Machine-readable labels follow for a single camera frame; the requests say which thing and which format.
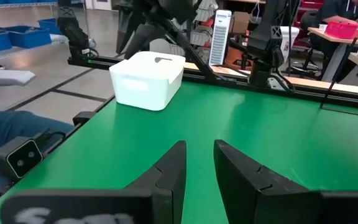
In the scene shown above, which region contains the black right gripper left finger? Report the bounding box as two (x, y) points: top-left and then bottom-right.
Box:
(0, 140), (187, 224)

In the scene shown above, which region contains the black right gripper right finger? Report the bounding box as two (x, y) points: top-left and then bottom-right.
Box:
(213, 139), (358, 224)

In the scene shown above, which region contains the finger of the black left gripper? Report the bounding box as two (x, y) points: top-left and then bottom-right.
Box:
(116, 6), (149, 54)
(124, 23), (167, 60)

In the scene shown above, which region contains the white tower fan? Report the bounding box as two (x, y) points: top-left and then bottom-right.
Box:
(208, 9), (232, 67)

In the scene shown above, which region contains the brown cardboard box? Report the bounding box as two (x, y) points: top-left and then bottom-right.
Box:
(231, 11), (252, 34)

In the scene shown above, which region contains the orange shop vacuum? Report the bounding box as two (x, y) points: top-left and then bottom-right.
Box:
(224, 45), (252, 72)

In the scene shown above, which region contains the white trash bin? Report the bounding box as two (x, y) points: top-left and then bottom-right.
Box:
(283, 26), (301, 63)

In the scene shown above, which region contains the wooden table side board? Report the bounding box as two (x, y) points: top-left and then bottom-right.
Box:
(183, 62), (358, 96)

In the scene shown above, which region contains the white side table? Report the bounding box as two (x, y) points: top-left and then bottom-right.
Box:
(0, 68), (37, 112)

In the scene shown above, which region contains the person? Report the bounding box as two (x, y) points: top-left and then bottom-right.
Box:
(309, 0), (358, 32)
(0, 110), (75, 205)

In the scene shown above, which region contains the wooden office desk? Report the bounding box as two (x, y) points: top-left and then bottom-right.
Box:
(308, 27), (358, 82)

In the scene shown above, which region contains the red plastic tray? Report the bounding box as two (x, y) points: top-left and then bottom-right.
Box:
(324, 21), (358, 40)

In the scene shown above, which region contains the black diagonal frame strut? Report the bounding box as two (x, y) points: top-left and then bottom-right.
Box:
(163, 17), (229, 83)

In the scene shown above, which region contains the black aluminium table frame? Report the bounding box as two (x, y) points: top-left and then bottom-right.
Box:
(0, 55), (358, 215)

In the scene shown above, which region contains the black depth camera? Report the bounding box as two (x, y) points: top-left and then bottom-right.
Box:
(0, 136), (45, 182)

